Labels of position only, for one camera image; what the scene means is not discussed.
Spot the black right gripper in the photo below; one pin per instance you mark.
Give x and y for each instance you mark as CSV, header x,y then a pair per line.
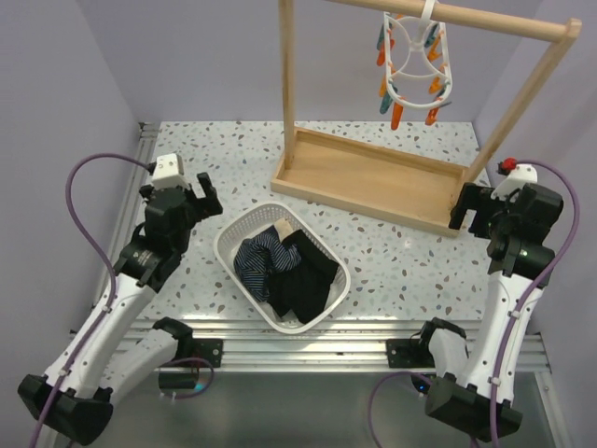
x,y
478,198

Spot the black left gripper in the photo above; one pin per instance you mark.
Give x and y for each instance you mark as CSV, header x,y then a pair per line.
x,y
204,206

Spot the navy striped underwear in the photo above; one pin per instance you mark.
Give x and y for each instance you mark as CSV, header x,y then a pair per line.
x,y
261,256

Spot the black underwear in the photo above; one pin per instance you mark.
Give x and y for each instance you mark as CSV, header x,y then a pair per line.
x,y
303,290

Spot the navy underwear with beige band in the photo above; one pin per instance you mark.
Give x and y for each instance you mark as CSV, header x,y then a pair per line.
x,y
283,228

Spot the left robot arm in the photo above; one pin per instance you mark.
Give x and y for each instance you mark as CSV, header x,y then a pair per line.
x,y
76,396

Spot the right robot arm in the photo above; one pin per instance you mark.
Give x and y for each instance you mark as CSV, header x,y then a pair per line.
x,y
474,387

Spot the white round clip hanger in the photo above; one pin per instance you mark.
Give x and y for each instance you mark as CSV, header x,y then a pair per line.
x,y
414,55

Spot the white perforated plastic basket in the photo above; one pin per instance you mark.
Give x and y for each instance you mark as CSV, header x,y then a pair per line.
x,y
252,222

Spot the wooden clothes rack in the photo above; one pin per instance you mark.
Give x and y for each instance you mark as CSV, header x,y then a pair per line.
x,y
388,184

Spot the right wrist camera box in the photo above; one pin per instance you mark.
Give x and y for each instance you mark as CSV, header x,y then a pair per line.
x,y
516,175

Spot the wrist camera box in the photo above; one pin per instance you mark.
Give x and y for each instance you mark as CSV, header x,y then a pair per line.
x,y
167,171
516,175

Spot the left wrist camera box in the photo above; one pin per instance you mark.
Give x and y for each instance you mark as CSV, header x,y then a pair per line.
x,y
167,171

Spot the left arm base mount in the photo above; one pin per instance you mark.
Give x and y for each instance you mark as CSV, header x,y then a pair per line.
x,y
192,373

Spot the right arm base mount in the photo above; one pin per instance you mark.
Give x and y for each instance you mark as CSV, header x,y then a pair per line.
x,y
411,354

